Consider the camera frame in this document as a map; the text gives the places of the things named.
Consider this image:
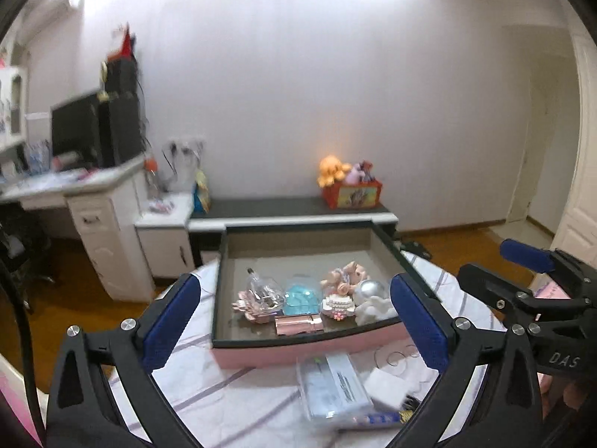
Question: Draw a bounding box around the black white low bench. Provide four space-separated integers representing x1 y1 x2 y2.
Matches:
186 196 398 267

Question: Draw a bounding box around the white air conditioner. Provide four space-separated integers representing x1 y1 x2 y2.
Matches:
25 0 82 25

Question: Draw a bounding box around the black speaker box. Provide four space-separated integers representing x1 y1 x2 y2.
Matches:
104 58 138 94

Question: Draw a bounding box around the black floor scale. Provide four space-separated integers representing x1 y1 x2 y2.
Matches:
396 241 432 261

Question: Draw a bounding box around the pink black storage tray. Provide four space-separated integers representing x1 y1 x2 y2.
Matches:
212 221 428 368

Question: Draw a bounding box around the white desk with drawers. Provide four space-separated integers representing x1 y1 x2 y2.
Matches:
1 155 155 304

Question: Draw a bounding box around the pink white block toy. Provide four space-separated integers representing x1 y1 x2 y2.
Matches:
320 293 356 321

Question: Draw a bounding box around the red toy storage box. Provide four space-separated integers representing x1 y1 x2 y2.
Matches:
322 181 382 209

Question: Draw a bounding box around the white small side cabinet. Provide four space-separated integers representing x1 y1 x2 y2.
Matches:
135 193 195 278

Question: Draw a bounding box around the white small box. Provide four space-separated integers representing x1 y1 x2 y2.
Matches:
363 368 411 411

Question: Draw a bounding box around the blue yellow snack bag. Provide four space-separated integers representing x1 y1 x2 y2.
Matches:
193 168 210 214

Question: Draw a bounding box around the purple plush toy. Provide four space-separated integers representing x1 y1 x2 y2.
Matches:
344 161 374 185

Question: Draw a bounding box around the clear glass perfume bottle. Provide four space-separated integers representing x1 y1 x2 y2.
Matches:
246 268 284 305

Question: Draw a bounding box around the black computer tower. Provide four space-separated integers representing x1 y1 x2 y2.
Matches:
97 93 144 168

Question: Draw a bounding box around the clear teal round container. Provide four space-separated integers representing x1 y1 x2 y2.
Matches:
282 276 321 315

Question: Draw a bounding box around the black office chair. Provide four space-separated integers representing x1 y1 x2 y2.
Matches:
1 203 56 314

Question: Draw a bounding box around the white astronaut figurine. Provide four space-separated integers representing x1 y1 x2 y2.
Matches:
352 279 398 326

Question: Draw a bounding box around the striped white tablecloth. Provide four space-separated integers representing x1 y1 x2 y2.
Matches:
109 251 507 448

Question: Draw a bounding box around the black eiffel tower model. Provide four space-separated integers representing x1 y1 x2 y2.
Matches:
400 394 420 416

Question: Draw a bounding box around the clear plastic box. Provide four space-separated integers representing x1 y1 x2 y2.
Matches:
297 352 373 426

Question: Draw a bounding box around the red paper bag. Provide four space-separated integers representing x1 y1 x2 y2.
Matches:
106 23 135 62

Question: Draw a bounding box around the blue white small packet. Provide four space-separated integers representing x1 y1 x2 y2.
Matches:
339 411 407 431

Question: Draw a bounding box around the black computer monitor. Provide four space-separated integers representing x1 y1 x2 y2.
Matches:
51 92 98 168

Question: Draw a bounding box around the orange octopus plush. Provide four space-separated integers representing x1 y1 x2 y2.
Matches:
318 155 352 188

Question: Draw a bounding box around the white wall cabinet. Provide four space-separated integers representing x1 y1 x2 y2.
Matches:
1 66 27 152

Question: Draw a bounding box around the wall power socket strip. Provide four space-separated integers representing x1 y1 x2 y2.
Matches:
165 136 206 153

